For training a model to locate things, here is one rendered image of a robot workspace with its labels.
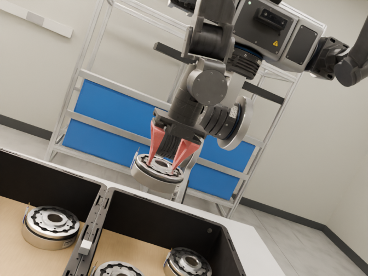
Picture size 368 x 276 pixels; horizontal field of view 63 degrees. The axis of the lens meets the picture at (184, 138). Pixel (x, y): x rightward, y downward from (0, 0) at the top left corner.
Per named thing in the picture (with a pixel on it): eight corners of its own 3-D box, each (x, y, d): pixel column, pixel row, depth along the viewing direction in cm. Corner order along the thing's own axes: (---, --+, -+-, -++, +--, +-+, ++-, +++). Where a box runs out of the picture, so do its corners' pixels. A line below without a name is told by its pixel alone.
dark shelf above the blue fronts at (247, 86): (152, 49, 272) (155, 42, 271) (264, 98, 301) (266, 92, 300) (155, 49, 230) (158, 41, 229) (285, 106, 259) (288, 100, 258)
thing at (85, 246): (80, 245, 46) (83, 239, 46) (89, 248, 46) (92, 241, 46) (78, 253, 44) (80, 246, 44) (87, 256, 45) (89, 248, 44)
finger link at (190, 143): (185, 179, 58) (205, 136, 56) (151, 168, 56) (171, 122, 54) (179, 165, 65) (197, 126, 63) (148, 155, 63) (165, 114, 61)
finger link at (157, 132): (174, 176, 58) (195, 132, 56) (139, 164, 56) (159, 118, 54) (169, 162, 64) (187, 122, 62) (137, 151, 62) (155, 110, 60)
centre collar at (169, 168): (148, 157, 62) (149, 155, 61) (170, 165, 63) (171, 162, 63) (150, 167, 57) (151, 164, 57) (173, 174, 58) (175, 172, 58)
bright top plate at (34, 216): (35, 202, 64) (36, 200, 64) (82, 216, 66) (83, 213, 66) (18, 230, 54) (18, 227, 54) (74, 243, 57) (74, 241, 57)
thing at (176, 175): (134, 151, 63) (136, 149, 63) (178, 166, 66) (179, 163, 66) (137, 171, 54) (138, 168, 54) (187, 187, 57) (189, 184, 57)
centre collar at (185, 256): (178, 253, 67) (179, 251, 67) (198, 258, 69) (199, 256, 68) (182, 268, 63) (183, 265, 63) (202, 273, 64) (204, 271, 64)
